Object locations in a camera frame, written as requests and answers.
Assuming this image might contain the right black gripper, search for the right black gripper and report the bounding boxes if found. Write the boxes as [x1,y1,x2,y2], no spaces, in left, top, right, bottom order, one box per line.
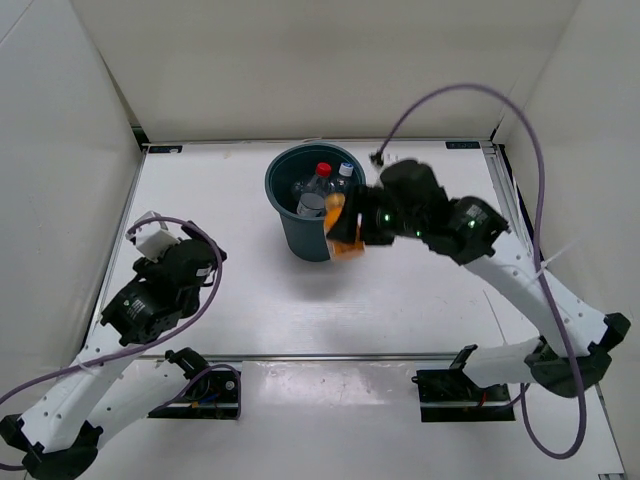
[327,185,424,247]

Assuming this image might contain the orange juice bottle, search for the orange juice bottle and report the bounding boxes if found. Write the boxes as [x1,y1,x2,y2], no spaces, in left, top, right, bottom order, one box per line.
[323,193,365,261]

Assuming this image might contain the crushed clear plastic bottle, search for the crushed clear plastic bottle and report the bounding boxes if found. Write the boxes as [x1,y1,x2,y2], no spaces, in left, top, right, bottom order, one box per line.
[296,192,325,218]

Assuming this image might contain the red cap water bottle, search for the red cap water bottle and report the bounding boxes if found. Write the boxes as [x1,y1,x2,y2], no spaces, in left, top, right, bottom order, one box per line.
[291,162,332,199]

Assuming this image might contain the blue label clear bottle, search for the blue label clear bottle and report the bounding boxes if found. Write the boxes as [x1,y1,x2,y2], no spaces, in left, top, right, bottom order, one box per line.
[329,162,354,194]

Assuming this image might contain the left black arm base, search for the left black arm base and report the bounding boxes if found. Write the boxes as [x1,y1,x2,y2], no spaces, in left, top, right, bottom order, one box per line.
[148,364,242,421]

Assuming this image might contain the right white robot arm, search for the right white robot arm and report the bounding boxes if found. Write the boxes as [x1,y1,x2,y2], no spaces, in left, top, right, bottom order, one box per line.
[324,159,630,400]

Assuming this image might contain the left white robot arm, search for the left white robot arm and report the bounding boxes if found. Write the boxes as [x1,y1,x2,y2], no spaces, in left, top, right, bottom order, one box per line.
[1,234,227,479]

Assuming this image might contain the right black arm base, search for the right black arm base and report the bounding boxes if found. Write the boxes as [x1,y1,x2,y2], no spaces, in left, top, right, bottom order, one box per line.
[411,345,515,423]

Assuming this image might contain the dark green plastic bin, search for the dark green plastic bin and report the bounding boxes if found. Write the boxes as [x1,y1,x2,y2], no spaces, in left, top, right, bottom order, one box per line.
[264,143,366,262]

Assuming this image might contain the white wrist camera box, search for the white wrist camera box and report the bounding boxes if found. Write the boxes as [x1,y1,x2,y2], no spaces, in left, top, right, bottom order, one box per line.
[125,221,179,262]

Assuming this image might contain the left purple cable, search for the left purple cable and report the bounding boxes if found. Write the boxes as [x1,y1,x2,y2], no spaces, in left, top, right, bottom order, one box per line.
[0,215,244,471]

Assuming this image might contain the purple cable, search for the purple cable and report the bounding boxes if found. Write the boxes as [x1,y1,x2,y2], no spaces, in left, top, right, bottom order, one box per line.
[369,83,587,460]
[0,215,244,471]

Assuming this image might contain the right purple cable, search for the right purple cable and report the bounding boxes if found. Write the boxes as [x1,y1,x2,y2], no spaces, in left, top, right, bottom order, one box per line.
[369,83,587,460]

